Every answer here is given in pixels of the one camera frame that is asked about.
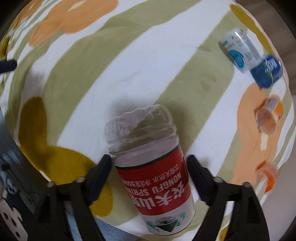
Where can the striped floral blanket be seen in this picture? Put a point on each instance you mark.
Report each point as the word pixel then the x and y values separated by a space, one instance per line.
pixel 83 63

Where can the orange label plastic cup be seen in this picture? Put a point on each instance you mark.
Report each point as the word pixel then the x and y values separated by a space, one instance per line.
pixel 268 115

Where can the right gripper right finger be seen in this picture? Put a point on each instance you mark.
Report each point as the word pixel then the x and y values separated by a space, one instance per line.
pixel 247 219

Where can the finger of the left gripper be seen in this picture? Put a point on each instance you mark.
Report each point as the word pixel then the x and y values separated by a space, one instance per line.
pixel 7 66

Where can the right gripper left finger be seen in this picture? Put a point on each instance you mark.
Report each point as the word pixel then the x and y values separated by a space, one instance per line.
pixel 50 218

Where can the red label plastic cup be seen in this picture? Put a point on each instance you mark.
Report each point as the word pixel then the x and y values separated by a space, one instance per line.
pixel 146 151

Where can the clear orange plastic cup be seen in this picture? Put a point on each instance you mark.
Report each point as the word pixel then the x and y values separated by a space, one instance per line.
pixel 267 170

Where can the white blue label cup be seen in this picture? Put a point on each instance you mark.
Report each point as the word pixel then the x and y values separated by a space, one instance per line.
pixel 241 50

